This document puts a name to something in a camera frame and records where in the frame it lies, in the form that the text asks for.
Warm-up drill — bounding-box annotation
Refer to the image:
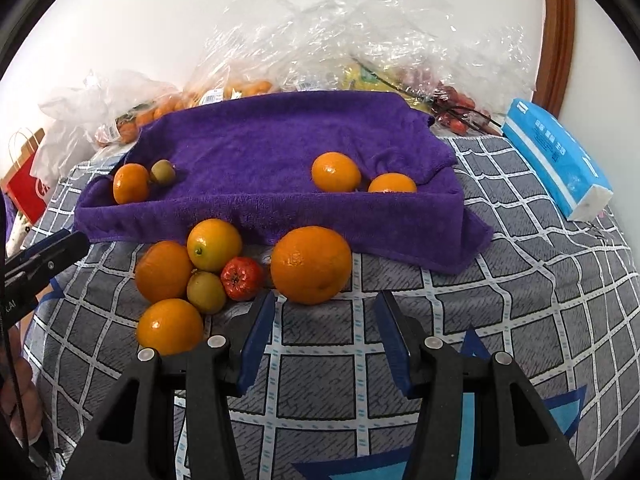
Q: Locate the white plastic bag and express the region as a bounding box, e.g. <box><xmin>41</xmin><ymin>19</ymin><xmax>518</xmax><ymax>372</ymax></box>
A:
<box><xmin>39</xmin><ymin>69</ymin><xmax>181</xmax><ymax>181</ymax></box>

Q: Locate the person's left hand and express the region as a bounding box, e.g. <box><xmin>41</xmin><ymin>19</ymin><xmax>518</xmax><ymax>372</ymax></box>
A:
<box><xmin>0</xmin><ymin>332</ymin><xmax>43</xmax><ymax>453</ymax></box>

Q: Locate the oval orange citrus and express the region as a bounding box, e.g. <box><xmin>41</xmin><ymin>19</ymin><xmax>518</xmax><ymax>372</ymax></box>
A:
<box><xmin>136</xmin><ymin>298</ymin><xmax>205</xmax><ymax>357</ymax></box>

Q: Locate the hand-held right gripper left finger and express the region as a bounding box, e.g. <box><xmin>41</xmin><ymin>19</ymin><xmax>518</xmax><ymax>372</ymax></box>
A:
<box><xmin>60</xmin><ymin>290</ymin><xmax>277</xmax><ymax>480</ymax></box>

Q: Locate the labelled clear bag of oranges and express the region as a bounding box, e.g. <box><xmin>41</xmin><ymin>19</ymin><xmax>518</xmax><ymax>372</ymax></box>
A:
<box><xmin>182</xmin><ymin>76</ymin><xmax>281</xmax><ymax>110</ymax></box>

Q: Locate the yellow-green jujube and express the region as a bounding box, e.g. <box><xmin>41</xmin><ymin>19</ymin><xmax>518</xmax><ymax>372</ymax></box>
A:
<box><xmin>186</xmin><ymin>270</ymin><xmax>227</xmax><ymax>315</ymax></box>

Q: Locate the black cable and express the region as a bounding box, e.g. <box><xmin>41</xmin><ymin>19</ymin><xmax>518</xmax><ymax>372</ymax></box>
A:
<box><xmin>0</xmin><ymin>310</ymin><xmax>31</xmax><ymax>461</ymax></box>

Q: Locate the grey checked bed sheet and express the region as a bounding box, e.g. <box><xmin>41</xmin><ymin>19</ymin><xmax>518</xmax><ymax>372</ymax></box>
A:
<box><xmin>22</xmin><ymin>135</ymin><xmax>640</xmax><ymax>480</ymax></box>

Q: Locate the large orange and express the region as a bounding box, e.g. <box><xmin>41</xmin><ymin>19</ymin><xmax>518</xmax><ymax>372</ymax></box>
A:
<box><xmin>270</xmin><ymin>226</ymin><xmax>353</xmax><ymax>306</ymax></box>

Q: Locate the brown wooden door frame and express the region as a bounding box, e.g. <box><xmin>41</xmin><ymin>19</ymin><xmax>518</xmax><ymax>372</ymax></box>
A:
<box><xmin>531</xmin><ymin>0</ymin><xmax>576</xmax><ymax>116</ymax></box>

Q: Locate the white floral cloth bag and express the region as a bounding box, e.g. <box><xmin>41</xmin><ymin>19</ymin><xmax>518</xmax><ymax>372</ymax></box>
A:
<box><xmin>7</xmin><ymin>212</ymin><xmax>36</xmax><ymax>248</ymax></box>

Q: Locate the olive green jujube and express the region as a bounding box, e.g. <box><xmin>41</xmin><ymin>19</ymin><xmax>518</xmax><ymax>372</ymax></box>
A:
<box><xmin>150</xmin><ymin>159</ymin><xmax>176</xmax><ymax>184</ymax></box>

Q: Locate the purple towel covered tray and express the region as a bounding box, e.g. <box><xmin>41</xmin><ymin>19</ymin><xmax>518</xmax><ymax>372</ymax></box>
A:
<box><xmin>74</xmin><ymin>91</ymin><xmax>495</xmax><ymax>276</ymax></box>

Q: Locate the blue tissue pack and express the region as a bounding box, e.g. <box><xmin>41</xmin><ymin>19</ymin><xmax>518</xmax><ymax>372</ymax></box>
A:
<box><xmin>501</xmin><ymin>98</ymin><xmax>614</xmax><ymax>222</ymax></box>

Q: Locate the red paper bag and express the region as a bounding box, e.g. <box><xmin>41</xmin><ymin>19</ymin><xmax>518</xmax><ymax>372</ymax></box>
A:
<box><xmin>0</xmin><ymin>127</ymin><xmax>53</xmax><ymax>227</ymax></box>

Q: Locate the bunch of red cherry tomatoes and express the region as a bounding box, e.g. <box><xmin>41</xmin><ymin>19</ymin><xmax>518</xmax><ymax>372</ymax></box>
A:
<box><xmin>400</xmin><ymin>72</ymin><xmax>503</xmax><ymax>137</ymax></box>

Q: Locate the yellow-orange citrus with green stem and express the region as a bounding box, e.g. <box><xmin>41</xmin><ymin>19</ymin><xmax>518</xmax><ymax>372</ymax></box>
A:
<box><xmin>187</xmin><ymin>218</ymin><xmax>244</xmax><ymax>274</ymax></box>

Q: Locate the small red tomato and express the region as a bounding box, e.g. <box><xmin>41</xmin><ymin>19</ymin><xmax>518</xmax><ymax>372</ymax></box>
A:
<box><xmin>220</xmin><ymin>256</ymin><xmax>264</xmax><ymax>302</ymax></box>

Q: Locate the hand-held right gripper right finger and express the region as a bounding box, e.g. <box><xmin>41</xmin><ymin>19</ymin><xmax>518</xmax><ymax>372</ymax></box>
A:
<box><xmin>375</xmin><ymin>291</ymin><xmax>586</xmax><ymax>480</ymax></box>

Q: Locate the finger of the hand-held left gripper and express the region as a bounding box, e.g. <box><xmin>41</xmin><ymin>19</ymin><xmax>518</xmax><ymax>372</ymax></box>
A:
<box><xmin>5</xmin><ymin>232</ymin><xmax>77</xmax><ymax>267</ymax></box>
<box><xmin>4</xmin><ymin>231</ymin><xmax>90</xmax><ymax>293</ymax></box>

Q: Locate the large crinkled clear plastic bag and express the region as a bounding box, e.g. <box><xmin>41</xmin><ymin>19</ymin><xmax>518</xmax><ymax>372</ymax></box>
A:
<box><xmin>205</xmin><ymin>0</ymin><xmax>543</xmax><ymax>111</ymax></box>

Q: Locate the clear bag of mandarins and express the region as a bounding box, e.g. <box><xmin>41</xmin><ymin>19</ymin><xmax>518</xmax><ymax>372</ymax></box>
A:
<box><xmin>95</xmin><ymin>92</ymin><xmax>188</xmax><ymax>148</ymax></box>

